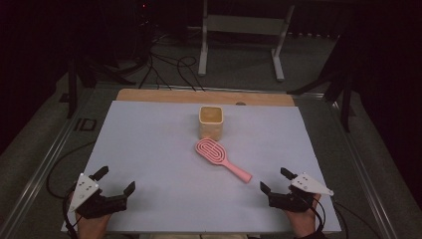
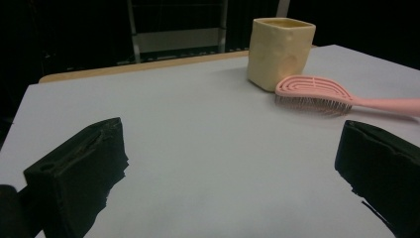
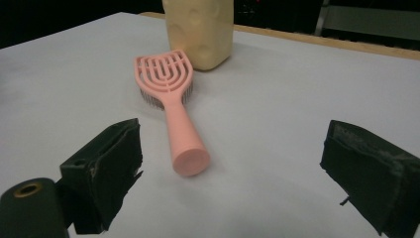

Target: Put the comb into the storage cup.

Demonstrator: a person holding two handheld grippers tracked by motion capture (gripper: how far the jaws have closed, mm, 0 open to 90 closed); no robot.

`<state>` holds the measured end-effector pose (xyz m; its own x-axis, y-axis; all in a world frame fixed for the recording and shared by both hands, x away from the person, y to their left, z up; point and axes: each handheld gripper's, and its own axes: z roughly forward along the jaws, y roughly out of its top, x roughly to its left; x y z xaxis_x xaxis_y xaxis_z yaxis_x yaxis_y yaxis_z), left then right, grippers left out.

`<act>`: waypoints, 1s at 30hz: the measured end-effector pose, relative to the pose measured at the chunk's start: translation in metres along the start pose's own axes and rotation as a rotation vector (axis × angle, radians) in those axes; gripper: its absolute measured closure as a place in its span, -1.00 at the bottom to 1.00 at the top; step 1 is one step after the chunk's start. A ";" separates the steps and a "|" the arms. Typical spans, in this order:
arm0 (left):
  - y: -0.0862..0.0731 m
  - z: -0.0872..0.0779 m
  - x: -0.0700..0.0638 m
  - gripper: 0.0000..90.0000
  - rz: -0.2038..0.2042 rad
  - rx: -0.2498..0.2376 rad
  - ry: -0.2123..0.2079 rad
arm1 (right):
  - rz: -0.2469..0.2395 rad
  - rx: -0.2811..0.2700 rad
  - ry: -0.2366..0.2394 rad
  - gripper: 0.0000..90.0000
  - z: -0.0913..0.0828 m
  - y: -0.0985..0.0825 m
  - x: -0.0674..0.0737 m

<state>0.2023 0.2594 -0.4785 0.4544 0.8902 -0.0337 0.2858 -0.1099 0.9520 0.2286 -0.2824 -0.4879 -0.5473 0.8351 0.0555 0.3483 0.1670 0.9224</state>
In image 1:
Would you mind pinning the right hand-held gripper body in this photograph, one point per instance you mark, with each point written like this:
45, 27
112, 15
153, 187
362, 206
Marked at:
292, 200

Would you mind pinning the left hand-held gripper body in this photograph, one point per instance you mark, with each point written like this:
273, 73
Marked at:
99, 205

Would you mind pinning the pink hairbrush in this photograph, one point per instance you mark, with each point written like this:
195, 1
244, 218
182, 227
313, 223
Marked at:
212, 151

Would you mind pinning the yellow square cup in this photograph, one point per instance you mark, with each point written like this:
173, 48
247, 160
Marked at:
210, 131

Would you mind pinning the person's left hand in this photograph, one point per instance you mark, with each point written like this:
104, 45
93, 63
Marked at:
91, 227

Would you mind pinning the person's right hand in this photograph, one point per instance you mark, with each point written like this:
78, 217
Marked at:
303, 222

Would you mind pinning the white table sheet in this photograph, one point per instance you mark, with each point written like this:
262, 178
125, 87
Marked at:
159, 149

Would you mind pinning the dark tripod stand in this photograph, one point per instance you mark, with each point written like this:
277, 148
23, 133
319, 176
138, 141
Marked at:
345, 99
72, 86

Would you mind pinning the white metal stand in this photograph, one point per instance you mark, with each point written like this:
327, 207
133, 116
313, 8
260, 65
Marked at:
244, 25

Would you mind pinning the aluminium frame rail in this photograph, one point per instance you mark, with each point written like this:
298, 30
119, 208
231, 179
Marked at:
40, 172
365, 179

